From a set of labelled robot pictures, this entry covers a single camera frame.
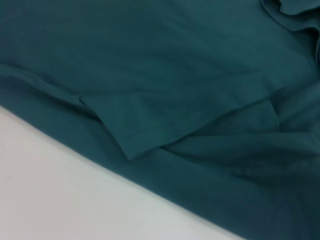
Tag teal blue shirt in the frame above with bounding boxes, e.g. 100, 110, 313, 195
0, 0, 320, 240

